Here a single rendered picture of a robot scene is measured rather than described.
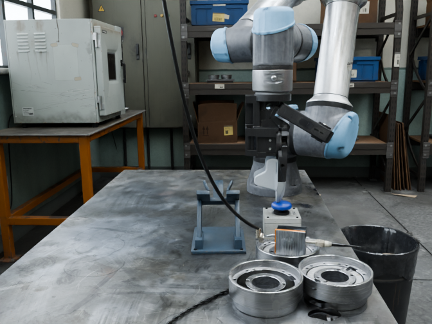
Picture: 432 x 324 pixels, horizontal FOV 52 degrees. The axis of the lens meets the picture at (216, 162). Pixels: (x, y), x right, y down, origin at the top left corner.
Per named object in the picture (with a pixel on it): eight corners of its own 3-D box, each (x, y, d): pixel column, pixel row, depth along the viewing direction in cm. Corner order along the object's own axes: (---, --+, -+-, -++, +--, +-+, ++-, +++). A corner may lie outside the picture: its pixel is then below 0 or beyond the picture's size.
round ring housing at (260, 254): (287, 249, 82) (288, 228, 81) (332, 270, 74) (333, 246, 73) (242, 264, 76) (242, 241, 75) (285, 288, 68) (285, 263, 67)
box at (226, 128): (245, 143, 415) (245, 102, 408) (192, 144, 414) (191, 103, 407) (242, 136, 455) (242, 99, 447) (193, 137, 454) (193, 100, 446)
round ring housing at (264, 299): (244, 327, 58) (244, 297, 57) (219, 290, 68) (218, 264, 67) (316, 313, 61) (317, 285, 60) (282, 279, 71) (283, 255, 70)
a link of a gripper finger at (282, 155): (275, 177, 88) (276, 134, 86) (284, 177, 88) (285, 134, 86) (276, 184, 83) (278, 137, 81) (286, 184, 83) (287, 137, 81)
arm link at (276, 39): (303, 8, 83) (285, 3, 76) (301, 69, 85) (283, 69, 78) (265, 11, 87) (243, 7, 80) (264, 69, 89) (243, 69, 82)
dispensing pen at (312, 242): (359, 256, 72) (256, 245, 77) (360, 231, 71) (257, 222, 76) (360, 261, 70) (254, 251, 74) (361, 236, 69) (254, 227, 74)
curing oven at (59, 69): (110, 128, 274) (103, 17, 261) (13, 128, 278) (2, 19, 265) (134, 117, 335) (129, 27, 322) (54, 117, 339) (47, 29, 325)
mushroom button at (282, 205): (292, 229, 87) (292, 204, 86) (271, 229, 88) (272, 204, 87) (290, 222, 91) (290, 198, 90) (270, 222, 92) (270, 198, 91)
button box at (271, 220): (301, 241, 86) (301, 216, 85) (264, 240, 87) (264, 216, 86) (296, 226, 94) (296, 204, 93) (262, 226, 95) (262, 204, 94)
